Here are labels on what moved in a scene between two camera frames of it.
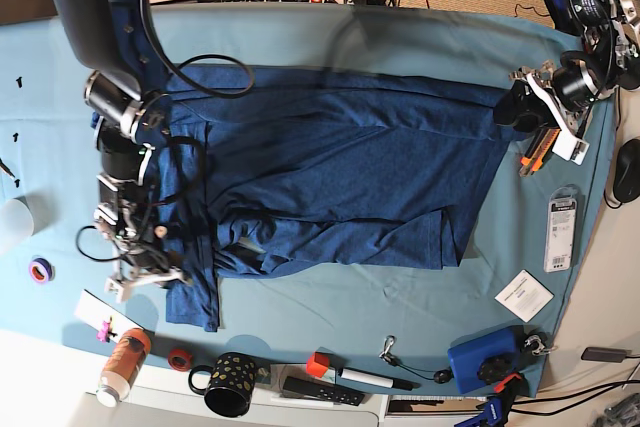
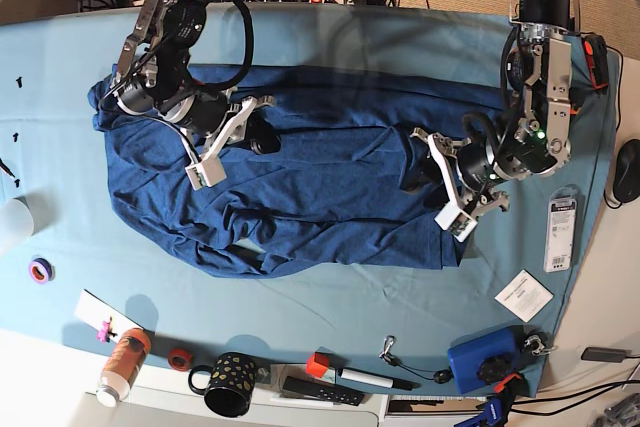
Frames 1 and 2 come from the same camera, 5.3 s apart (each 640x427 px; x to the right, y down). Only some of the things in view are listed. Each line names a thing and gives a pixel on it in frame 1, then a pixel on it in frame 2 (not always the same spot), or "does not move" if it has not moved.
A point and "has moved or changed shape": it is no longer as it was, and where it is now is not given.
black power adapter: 605,354 does not move
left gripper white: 118,286 -> 263,140
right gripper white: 541,109 -> 460,218
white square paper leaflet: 524,295 does not move
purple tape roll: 41,270 does not move
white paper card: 93,311 does not move
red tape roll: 179,359 does not move
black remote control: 322,391 does not move
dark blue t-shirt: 268,171 has moved or changed shape
